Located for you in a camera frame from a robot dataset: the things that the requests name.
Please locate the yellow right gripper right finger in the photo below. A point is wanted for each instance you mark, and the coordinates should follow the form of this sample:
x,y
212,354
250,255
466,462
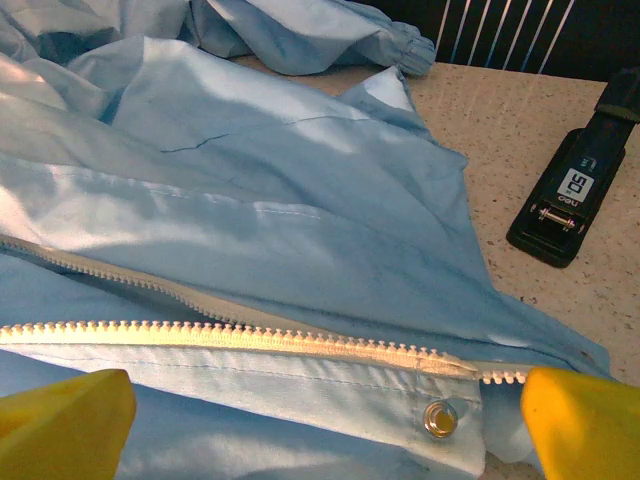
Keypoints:
x,y
585,430

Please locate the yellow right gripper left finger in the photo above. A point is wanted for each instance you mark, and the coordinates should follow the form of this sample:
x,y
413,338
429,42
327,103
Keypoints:
x,y
60,430

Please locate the light blue zip jacket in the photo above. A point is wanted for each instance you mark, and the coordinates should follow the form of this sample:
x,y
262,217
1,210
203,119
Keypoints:
x,y
280,190

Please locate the black stapler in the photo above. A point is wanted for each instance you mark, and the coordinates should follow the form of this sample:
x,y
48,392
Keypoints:
x,y
570,195

